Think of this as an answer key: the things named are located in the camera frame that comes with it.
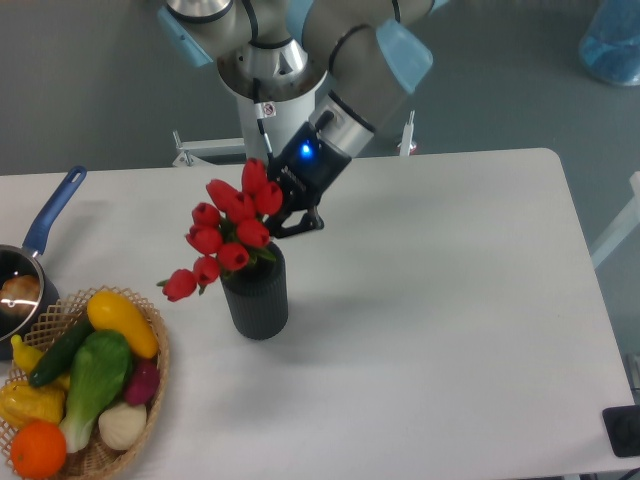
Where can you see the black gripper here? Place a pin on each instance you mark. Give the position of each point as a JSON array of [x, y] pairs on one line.
[[304, 170]]

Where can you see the red tulip bouquet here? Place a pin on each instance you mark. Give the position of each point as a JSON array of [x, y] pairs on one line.
[[229, 233]]

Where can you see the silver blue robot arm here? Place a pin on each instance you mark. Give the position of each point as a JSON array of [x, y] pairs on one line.
[[222, 26]]

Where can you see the dark grey ribbed vase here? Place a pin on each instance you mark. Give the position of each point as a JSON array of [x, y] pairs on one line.
[[257, 297]]

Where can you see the yellow squash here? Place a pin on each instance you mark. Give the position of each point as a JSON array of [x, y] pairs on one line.
[[109, 310]]

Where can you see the green bok choy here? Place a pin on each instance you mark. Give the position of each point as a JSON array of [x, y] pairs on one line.
[[98, 374]]

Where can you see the white garlic bulb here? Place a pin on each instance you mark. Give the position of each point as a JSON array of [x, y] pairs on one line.
[[121, 425]]

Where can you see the dark green cucumber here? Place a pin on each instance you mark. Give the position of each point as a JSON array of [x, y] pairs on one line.
[[59, 357]]

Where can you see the bread roll in pan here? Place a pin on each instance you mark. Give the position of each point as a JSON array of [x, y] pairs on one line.
[[20, 295]]

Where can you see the small yellow banana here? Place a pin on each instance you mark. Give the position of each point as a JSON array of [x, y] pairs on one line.
[[25, 357]]

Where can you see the yellow bell pepper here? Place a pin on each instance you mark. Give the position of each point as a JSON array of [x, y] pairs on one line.
[[22, 404]]

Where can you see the blue plastic bag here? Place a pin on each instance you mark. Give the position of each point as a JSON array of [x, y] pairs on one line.
[[609, 50]]

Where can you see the orange fruit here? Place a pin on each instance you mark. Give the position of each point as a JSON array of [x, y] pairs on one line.
[[38, 451]]

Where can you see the black device at table edge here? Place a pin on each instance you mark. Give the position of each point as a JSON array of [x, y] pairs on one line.
[[622, 426]]

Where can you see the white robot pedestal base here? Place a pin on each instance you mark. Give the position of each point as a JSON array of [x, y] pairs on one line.
[[346, 86]]

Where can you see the blue handled saucepan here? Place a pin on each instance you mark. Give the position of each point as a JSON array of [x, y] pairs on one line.
[[24, 260]]

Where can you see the white frame bar right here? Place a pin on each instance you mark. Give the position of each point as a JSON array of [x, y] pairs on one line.
[[619, 228]]

